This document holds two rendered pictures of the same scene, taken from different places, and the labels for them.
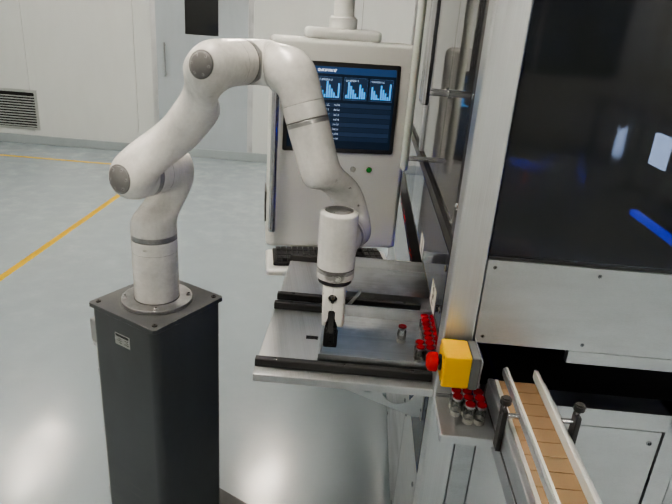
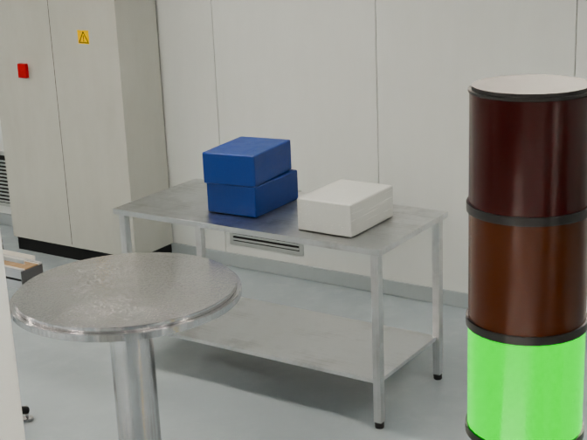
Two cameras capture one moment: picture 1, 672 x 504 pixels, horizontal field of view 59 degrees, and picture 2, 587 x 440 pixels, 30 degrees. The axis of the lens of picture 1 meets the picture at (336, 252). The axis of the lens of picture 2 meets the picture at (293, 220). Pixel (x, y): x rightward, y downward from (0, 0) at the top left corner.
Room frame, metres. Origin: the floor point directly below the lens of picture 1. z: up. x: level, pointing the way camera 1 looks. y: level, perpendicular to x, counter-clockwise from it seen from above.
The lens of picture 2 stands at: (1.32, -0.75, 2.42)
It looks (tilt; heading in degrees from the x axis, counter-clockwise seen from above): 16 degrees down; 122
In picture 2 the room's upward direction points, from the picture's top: 2 degrees counter-clockwise
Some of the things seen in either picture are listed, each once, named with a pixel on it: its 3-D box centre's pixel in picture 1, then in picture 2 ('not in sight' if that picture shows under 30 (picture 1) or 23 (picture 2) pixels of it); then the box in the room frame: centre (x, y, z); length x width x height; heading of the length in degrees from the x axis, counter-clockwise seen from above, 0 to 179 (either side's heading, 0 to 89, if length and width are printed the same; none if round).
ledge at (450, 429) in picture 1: (470, 421); not in sight; (1.01, -0.30, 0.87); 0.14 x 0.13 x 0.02; 88
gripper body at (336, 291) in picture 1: (333, 296); not in sight; (1.21, 0.00, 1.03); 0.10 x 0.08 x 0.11; 178
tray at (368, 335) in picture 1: (390, 338); not in sight; (1.28, -0.15, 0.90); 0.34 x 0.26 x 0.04; 88
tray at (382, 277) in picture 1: (387, 281); not in sight; (1.62, -0.16, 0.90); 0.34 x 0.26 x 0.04; 88
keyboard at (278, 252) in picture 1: (328, 255); not in sight; (1.98, 0.03, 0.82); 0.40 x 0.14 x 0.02; 99
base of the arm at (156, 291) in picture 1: (155, 268); not in sight; (1.47, 0.49, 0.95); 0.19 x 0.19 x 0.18
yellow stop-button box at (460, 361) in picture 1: (457, 363); not in sight; (1.03, -0.26, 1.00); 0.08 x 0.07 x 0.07; 88
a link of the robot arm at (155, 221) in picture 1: (161, 191); not in sight; (1.49, 0.47, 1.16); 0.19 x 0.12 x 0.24; 153
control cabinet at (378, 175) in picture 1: (334, 141); not in sight; (2.19, 0.04, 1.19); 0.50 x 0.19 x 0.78; 99
